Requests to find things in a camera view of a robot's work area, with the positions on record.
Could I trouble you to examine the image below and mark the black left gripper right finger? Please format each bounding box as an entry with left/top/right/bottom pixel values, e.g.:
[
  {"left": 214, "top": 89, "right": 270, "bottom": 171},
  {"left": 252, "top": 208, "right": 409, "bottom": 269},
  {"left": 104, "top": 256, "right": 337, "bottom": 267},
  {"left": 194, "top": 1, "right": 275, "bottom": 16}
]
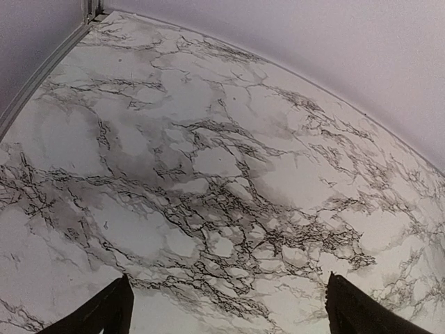
[{"left": 325, "top": 273, "right": 430, "bottom": 334}]

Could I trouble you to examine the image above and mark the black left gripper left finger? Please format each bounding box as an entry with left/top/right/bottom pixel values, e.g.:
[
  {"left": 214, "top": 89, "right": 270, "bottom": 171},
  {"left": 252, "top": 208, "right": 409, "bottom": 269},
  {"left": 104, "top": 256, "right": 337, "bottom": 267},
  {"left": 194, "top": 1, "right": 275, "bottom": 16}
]
[{"left": 39, "top": 274, "right": 134, "bottom": 334}]

